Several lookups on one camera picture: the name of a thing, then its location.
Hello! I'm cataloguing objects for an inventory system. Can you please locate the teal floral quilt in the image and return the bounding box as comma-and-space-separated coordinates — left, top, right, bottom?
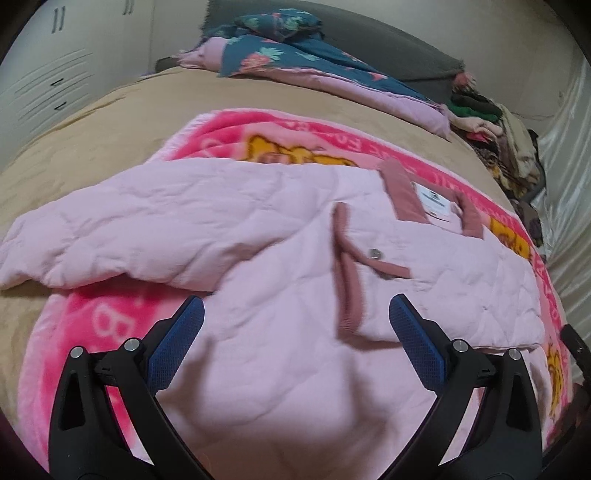
173, 11, 451, 139

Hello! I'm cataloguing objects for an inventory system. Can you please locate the dark patterned clothes heap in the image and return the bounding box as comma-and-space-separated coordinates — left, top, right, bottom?
508, 196, 548, 252

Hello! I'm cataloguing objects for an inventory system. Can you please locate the pile of mixed clothes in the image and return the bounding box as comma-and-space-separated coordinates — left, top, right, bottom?
445, 74, 548, 199

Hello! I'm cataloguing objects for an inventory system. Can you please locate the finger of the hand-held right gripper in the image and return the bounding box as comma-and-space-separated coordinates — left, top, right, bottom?
560, 324, 589, 358

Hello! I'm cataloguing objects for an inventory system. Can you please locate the pink printed bear blanket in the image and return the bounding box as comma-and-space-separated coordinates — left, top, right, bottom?
18, 108, 578, 480

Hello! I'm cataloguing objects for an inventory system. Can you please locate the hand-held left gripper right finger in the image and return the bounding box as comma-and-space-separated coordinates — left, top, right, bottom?
383, 294, 543, 480

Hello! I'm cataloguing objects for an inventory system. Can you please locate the pink quilted jacket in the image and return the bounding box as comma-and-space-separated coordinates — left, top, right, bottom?
0, 161, 543, 480

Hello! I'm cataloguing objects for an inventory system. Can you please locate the grey padded headboard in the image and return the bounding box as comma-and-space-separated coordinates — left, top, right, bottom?
154, 0, 465, 84

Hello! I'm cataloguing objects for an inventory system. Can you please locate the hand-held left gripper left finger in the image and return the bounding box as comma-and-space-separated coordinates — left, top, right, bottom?
48, 295, 213, 480

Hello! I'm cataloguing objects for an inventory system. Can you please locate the tan bed cover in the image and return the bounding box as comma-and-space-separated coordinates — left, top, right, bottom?
0, 67, 518, 462

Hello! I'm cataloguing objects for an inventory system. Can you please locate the cream satin curtain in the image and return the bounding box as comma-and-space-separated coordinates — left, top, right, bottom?
531, 46, 591, 324

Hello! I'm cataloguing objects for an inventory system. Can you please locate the white wardrobe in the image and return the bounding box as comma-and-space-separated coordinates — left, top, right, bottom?
0, 0, 185, 167

